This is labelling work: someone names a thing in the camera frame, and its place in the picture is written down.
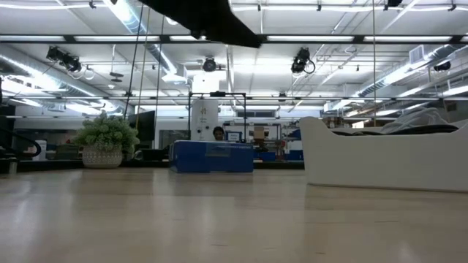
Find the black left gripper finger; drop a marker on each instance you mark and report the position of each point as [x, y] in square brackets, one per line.
[215, 22]

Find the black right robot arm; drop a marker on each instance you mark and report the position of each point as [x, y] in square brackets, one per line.
[393, 3]

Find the white column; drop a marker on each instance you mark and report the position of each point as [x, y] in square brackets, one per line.
[204, 117]

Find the person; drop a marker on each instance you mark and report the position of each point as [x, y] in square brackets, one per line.
[218, 133]

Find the cardboard box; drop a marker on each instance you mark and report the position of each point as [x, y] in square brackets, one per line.
[259, 133]

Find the black monitor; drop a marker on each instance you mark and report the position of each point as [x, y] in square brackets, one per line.
[144, 128]

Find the blue box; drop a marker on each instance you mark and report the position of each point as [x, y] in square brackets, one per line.
[212, 157]

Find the green potted plant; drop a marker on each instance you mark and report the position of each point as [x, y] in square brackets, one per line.
[106, 133]

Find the white patterned plant pot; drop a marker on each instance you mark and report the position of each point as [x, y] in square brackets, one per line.
[102, 157]

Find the white canister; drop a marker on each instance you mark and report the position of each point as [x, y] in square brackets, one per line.
[43, 149]

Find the white plastic tray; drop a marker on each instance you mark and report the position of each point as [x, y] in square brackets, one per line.
[384, 164]

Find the black ceiling-mounted device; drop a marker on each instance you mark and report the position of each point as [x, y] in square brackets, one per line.
[442, 66]

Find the round black ceiling camera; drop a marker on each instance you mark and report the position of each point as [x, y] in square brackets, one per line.
[209, 64]

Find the black metal frame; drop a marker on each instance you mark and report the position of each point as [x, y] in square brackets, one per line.
[190, 117]

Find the black ceiling camera cluster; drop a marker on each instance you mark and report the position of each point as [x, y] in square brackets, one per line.
[64, 58]

